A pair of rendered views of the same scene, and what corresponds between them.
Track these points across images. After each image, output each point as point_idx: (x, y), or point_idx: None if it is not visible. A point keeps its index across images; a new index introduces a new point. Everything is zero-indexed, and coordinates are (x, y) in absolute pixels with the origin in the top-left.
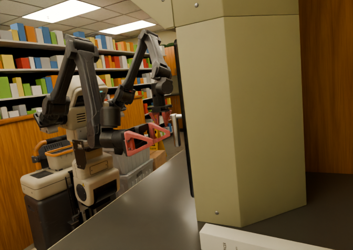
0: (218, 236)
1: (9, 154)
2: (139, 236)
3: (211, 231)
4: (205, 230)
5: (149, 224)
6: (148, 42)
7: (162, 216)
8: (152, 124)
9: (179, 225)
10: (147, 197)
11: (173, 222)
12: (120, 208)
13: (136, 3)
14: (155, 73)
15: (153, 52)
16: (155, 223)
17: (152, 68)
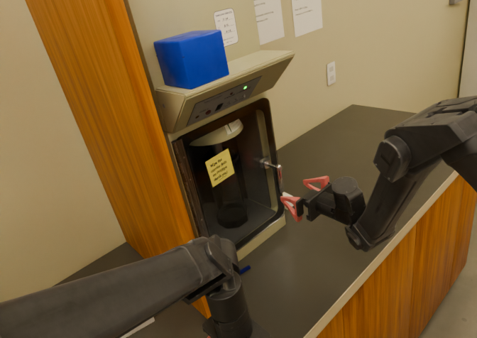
0: (284, 192)
1: None
2: (330, 221)
3: (286, 194)
4: (288, 196)
5: (321, 230)
6: (37, 327)
7: (309, 236)
8: (295, 197)
9: (299, 224)
10: (320, 267)
11: (303, 226)
12: (351, 258)
13: (289, 62)
14: (221, 251)
15: (143, 270)
16: (317, 229)
17: (206, 270)
